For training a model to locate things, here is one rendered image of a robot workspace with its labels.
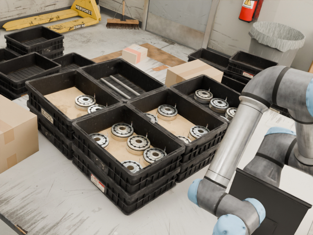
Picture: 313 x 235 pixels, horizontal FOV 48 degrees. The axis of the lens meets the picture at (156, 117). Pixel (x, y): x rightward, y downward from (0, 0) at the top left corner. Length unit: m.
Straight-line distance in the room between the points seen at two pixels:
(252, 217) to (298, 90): 0.36
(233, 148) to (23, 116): 0.94
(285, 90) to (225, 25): 3.63
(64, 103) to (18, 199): 0.55
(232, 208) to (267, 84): 0.36
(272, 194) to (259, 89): 0.44
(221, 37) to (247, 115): 3.66
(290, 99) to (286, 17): 3.35
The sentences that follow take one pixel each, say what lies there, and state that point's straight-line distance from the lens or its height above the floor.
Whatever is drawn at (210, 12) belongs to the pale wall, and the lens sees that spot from 4.64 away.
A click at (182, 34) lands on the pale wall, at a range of 4.92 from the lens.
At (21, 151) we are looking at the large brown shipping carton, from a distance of 1.65.
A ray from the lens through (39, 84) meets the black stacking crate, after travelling 1.84.
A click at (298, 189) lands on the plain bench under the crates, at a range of 1.84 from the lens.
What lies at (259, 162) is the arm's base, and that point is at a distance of 1.41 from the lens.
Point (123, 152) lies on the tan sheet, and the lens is 1.52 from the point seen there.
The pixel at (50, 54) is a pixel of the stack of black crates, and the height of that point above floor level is 0.46.
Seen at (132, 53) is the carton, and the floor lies 0.77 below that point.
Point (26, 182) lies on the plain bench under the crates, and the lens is 1.59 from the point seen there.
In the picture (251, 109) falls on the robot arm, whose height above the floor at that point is 1.30.
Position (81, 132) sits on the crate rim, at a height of 0.93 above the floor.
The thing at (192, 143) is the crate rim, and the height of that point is 0.93.
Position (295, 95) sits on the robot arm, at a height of 1.38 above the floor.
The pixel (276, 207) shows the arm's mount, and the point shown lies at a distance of 1.38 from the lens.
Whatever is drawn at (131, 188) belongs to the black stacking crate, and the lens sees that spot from 1.34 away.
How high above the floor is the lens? 1.81
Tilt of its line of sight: 34 degrees down
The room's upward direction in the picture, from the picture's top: 10 degrees clockwise
